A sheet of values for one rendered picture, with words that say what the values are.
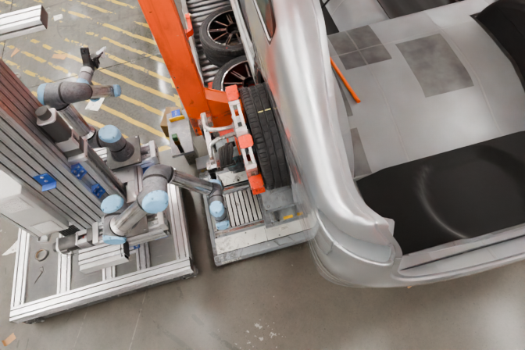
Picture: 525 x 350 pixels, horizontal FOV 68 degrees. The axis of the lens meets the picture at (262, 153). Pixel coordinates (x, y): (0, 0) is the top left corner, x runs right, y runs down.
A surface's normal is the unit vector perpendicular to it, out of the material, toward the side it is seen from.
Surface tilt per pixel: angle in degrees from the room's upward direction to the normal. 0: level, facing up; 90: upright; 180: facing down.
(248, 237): 0
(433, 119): 22
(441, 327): 0
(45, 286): 0
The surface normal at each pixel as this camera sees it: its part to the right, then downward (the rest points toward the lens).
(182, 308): -0.11, -0.54
